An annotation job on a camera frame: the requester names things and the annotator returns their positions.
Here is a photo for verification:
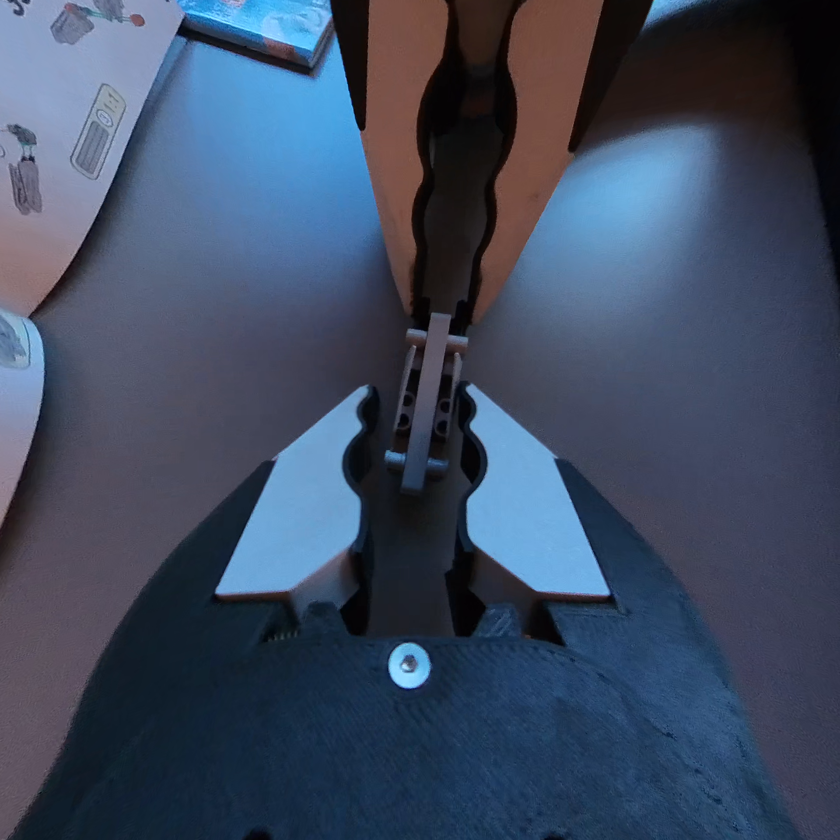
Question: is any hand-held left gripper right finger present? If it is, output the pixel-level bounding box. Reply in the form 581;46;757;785
445;382;615;634

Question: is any grey desk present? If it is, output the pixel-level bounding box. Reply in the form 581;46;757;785
0;20;840;840

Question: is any small printed instruction sheet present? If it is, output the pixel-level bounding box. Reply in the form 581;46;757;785
0;306;45;526

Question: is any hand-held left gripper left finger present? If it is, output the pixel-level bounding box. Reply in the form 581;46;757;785
215;387;381;625

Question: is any large printed instruction sheet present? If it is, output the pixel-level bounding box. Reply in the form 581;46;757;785
0;0;186;318

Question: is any blue robot toy box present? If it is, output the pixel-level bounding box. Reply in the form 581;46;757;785
177;0;337;70

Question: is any grey toy brick assembly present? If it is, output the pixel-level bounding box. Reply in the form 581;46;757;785
383;312;470;497

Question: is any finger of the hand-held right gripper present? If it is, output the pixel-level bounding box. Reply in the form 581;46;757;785
363;0;453;315
459;0;606;324

